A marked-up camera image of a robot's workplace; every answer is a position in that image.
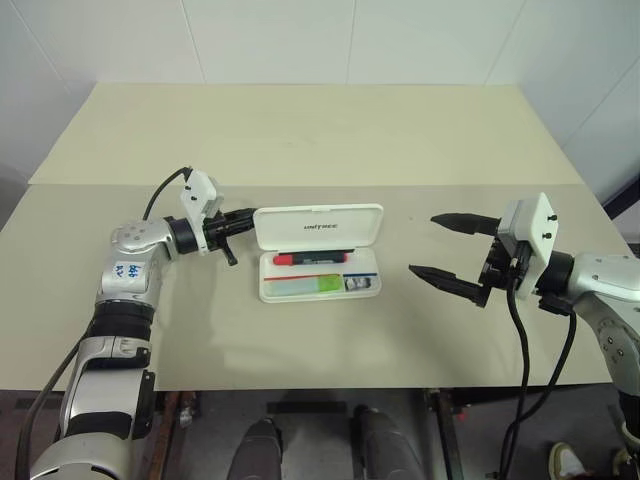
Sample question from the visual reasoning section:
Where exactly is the dark rounded shape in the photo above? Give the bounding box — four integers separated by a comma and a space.
234, 418, 285, 480
353, 405, 427, 480

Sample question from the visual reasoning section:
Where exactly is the white hinged pencil case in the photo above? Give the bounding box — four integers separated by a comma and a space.
252, 202, 386, 304

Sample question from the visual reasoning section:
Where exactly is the rusty metal table leg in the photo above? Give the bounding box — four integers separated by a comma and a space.
158, 389, 202, 480

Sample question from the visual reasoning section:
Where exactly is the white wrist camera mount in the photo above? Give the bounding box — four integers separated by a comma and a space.
179, 169, 225, 252
496, 191, 562, 301

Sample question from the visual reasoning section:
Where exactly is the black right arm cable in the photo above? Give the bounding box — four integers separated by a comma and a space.
496, 257, 532, 480
514, 293, 579, 422

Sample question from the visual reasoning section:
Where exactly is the pale eraser with green end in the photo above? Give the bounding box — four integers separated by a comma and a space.
269, 274, 346, 297

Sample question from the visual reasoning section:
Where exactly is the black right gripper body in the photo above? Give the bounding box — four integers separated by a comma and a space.
474, 234, 531, 308

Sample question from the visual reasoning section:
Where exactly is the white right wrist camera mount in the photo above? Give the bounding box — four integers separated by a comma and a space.
496, 191, 562, 301

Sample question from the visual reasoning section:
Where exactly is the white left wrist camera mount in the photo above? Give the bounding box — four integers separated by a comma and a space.
179, 169, 225, 252

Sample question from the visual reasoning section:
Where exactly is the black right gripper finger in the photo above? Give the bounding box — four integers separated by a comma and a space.
430, 212, 502, 236
408, 264, 485, 302

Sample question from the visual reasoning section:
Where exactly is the black marker with red cap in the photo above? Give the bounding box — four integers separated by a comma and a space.
271, 250, 350, 268

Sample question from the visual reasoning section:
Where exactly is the white sneaker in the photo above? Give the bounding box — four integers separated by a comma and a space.
549, 441, 587, 480

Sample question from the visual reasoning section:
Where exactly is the black metal frame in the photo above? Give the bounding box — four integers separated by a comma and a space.
601, 171, 640, 217

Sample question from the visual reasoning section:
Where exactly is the black metal table leg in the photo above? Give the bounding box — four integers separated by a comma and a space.
423, 387, 472, 480

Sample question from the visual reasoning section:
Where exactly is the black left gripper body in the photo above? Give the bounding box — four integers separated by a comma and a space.
202, 211, 240, 267

